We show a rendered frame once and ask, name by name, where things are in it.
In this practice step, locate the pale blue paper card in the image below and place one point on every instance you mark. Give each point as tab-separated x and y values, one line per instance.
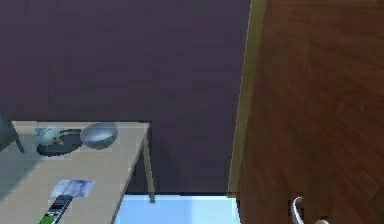
72	188

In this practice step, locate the black remote control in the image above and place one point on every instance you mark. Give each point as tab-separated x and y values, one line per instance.
57	210

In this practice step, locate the brown wooden door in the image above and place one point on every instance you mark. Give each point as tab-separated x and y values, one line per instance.
316	110

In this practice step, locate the black round plate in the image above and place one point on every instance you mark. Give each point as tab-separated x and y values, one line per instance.
60	146

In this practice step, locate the pale blue crumpled object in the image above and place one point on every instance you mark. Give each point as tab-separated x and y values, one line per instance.
46	135

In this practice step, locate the beige wooden table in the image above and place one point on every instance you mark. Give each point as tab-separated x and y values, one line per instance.
100	166

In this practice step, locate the grey metal bowl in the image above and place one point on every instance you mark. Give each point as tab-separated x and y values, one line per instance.
99	135

